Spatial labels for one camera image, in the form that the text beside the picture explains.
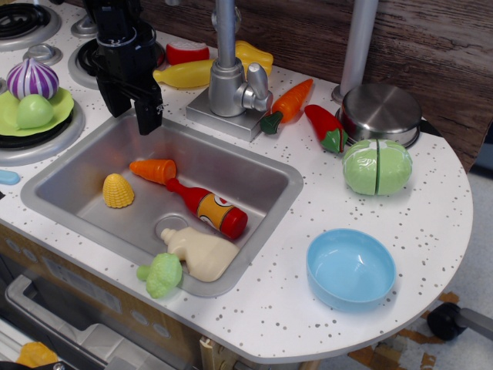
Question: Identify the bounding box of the light blue plastic bowl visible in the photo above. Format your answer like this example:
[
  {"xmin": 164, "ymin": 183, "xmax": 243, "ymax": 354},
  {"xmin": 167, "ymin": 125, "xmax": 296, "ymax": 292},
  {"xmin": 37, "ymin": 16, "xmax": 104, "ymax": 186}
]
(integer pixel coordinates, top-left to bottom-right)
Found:
[{"xmin": 306, "ymin": 229, "xmax": 397, "ymax": 312}]

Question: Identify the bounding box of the black caster wheel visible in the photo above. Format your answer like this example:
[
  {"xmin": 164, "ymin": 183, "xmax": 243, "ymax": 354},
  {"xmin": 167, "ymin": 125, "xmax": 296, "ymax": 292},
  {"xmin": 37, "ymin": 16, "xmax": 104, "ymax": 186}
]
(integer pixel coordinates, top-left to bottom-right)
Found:
[{"xmin": 427, "ymin": 302, "xmax": 466, "ymax": 341}]

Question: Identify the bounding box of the grey oven door handle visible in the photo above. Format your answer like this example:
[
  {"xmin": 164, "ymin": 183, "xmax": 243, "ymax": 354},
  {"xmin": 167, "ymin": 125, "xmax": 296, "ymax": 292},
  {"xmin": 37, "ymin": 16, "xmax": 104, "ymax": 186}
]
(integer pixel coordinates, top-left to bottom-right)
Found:
[{"xmin": 5, "ymin": 275, "xmax": 122, "ymax": 369}]

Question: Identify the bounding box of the red toy chili pepper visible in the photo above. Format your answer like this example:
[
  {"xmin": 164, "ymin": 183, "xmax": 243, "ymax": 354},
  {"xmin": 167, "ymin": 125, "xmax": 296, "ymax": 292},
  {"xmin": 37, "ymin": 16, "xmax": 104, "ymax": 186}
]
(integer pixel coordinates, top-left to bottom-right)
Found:
[{"xmin": 304, "ymin": 104, "xmax": 348, "ymax": 153}]

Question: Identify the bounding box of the middle stove burner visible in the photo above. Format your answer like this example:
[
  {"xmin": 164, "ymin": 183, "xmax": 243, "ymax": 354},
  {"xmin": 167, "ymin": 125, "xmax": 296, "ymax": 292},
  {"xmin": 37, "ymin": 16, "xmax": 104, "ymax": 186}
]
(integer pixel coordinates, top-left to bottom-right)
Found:
[{"xmin": 69, "ymin": 36, "xmax": 166, "ymax": 97}]

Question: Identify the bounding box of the yellow toy below counter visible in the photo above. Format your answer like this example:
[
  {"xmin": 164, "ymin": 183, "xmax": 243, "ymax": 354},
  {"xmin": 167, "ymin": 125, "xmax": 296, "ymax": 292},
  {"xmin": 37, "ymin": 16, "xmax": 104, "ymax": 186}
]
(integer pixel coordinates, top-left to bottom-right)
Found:
[{"xmin": 15, "ymin": 341, "xmax": 59, "ymax": 368}]

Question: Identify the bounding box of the back left stove burner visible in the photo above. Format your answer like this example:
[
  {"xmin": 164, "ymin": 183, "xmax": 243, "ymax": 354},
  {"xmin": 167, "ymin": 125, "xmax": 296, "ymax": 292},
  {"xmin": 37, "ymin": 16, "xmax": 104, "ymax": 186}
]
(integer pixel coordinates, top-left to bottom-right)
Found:
[{"xmin": 1, "ymin": 3, "xmax": 62, "ymax": 52}]

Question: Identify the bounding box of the cream toy squeeze bottle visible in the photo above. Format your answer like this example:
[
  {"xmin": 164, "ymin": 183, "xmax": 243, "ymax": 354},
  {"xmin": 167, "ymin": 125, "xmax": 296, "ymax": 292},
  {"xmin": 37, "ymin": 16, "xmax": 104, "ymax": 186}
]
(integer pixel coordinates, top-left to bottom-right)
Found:
[{"xmin": 160, "ymin": 227, "xmax": 240, "ymax": 282}]

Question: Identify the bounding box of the green toy cabbage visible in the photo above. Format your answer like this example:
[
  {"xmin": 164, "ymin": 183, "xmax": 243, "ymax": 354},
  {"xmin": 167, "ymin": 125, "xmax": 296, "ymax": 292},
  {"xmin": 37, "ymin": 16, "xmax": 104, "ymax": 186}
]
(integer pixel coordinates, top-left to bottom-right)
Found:
[{"xmin": 342, "ymin": 140, "xmax": 413, "ymax": 196}]

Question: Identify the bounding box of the yellow toy corn piece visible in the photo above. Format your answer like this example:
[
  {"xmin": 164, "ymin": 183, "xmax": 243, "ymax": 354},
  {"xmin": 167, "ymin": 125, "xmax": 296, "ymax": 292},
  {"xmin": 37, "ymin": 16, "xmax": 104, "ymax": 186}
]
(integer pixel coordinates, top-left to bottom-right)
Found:
[{"xmin": 102, "ymin": 173, "xmax": 135, "ymax": 209}]

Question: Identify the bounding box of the small steel pot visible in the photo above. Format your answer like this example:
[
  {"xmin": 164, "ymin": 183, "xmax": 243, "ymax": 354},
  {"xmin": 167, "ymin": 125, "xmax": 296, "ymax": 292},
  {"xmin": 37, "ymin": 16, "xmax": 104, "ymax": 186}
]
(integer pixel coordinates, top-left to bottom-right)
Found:
[{"xmin": 336, "ymin": 83, "xmax": 422, "ymax": 147}]

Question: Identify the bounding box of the yellow toy mustard bottle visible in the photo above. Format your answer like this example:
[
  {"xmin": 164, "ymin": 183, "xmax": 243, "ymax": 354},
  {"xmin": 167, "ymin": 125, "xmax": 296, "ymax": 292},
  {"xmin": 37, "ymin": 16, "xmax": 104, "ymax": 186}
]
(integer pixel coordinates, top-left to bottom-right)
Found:
[{"xmin": 153, "ymin": 59, "xmax": 214, "ymax": 89}]

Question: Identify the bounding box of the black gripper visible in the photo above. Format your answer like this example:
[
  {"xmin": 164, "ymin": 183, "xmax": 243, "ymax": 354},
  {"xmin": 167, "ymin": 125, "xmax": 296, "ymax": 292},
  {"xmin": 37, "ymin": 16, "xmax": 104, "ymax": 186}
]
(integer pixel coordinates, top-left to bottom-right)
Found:
[{"xmin": 93, "ymin": 22, "xmax": 163, "ymax": 136}]

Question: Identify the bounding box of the silver toy faucet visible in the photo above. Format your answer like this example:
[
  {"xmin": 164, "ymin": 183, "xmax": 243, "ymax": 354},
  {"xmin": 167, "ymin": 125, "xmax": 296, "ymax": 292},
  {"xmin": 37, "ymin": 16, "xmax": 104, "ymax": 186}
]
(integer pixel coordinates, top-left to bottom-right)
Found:
[{"xmin": 186, "ymin": 1, "xmax": 273, "ymax": 142}]

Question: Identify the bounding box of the orange toy carrot piece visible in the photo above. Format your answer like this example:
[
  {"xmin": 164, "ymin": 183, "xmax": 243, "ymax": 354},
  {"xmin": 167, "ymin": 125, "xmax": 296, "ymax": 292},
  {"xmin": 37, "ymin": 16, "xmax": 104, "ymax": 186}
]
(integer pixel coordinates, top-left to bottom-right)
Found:
[{"xmin": 129, "ymin": 159, "xmax": 177, "ymax": 185}]

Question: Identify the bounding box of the red toy cheese wedge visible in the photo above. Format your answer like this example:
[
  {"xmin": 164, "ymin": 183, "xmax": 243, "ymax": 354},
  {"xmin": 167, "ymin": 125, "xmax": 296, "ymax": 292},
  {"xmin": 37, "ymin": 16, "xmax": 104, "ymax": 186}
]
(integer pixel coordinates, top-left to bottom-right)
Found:
[{"xmin": 166, "ymin": 41, "xmax": 210, "ymax": 66}]

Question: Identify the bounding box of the grey metal pole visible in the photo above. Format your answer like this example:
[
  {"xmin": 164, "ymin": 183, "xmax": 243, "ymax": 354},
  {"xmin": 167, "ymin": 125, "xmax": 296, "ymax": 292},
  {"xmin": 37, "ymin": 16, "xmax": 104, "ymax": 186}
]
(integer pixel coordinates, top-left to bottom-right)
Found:
[{"xmin": 332, "ymin": 0, "xmax": 379, "ymax": 104}]

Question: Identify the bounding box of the purple striped toy onion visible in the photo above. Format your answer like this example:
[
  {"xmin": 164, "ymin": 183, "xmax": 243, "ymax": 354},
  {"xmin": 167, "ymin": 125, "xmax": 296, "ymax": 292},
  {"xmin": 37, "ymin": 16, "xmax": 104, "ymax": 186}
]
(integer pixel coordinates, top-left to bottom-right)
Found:
[{"xmin": 7, "ymin": 58, "xmax": 59, "ymax": 100}]

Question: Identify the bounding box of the silver stove knob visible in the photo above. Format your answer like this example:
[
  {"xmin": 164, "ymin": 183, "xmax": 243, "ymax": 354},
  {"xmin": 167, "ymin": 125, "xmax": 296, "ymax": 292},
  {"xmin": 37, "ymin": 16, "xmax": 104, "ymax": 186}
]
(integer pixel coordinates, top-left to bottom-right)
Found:
[
  {"xmin": 22, "ymin": 43, "xmax": 63, "ymax": 66},
  {"xmin": 71, "ymin": 17, "xmax": 98, "ymax": 39}
]

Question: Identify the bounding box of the stove burner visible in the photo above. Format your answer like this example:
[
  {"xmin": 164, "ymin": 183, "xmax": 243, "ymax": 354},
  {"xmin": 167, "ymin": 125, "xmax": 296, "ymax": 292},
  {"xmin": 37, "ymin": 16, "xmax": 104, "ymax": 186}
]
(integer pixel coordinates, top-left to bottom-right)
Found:
[
  {"xmin": 1, "ymin": 3, "xmax": 62, "ymax": 52},
  {"xmin": 69, "ymin": 36, "xmax": 166, "ymax": 97},
  {"xmin": 1, "ymin": 102, "xmax": 85, "ymax": 167}
]

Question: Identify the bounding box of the light blue counter button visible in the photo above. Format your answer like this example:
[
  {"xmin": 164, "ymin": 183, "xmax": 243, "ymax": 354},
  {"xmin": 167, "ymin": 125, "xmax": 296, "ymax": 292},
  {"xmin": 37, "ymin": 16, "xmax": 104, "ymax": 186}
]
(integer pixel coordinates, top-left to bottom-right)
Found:
[{"xmin": 0, "ymin": 170, "xmax": 20, "ymax": 185}]

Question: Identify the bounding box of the red toy ketchup bottle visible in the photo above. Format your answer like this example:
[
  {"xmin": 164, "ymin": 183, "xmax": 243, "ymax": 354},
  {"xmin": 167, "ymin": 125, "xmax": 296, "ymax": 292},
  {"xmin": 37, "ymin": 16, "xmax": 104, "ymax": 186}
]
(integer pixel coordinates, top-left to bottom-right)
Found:
[{"xmin": 166, "ymin": 178, "xmax": 248, "ymax": 239}]

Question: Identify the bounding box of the front left stove burner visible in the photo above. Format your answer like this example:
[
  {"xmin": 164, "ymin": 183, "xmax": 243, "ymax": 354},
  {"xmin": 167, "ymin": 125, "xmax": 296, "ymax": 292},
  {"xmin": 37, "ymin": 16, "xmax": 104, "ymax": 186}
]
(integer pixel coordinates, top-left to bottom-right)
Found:
[{"xmin": 1, "ymin": 102, "xmax": 85, "ymax": 167}]

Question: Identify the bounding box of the green toy broccoli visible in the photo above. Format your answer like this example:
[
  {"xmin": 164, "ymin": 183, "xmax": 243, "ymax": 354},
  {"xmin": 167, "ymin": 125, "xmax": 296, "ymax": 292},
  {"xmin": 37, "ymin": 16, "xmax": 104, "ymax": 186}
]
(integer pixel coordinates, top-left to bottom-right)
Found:
[{"xmin": 136, "ymin": 253, "xmax": 183, "ymax": 299}]

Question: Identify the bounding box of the green plastic plate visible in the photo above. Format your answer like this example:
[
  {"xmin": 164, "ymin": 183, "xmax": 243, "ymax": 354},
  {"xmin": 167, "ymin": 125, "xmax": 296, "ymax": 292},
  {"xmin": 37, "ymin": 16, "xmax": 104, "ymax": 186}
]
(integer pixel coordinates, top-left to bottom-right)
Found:
[{"xmin": 1, "ymin": 88, "xmax": 75, "ymax": 137}]

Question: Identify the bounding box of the silver metal sink basin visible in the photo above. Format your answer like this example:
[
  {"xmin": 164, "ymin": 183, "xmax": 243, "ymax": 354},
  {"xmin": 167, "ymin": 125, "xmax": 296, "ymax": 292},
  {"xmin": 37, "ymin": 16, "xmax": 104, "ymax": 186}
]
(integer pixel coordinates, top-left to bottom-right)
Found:
[{"xmin": 21, "ymin": 113, "xmax": 304, "ymax": 297}]

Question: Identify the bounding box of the silver stove knob rear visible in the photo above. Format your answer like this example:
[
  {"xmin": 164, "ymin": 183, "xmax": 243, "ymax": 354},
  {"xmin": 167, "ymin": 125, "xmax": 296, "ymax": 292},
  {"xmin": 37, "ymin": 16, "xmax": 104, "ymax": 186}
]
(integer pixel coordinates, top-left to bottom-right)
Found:
[{"xmin": 71, "ymin": 17, "xmax": 98, "ymax": 39}]

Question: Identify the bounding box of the silver stove knob front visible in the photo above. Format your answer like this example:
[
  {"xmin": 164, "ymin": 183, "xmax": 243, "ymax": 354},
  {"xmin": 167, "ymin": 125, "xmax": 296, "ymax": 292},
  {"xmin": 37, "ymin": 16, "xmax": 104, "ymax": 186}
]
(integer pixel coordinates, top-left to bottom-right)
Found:
[{"xmin": 22, "ymin": 43, "xmax": 63, "ymax": 66}]

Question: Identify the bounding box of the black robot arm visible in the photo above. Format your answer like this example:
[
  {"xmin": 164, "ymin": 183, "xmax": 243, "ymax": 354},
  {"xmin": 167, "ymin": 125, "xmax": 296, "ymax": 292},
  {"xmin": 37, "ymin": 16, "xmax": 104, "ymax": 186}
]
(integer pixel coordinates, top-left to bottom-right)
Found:
[{"xmin": 86, "ymin": 1, "xmax": 163, "ymax": 136}]

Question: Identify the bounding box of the yellow toy squash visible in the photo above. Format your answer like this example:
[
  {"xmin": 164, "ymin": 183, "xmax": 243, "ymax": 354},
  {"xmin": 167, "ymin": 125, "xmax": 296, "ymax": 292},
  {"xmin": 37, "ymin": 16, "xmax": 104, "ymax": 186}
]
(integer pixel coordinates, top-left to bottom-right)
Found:
[{"xmin": 235, "ymin": 40, "xmax": 273, "ymax": 76}]

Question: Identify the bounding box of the light green toy fruit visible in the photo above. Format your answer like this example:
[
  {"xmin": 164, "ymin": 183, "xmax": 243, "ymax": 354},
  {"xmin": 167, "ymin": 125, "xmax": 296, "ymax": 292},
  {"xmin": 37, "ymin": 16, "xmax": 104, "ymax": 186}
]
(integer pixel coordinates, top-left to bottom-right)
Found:
[{"xmin": 16, "ymin": 94, "xmax": 54, "ymax": 130}]

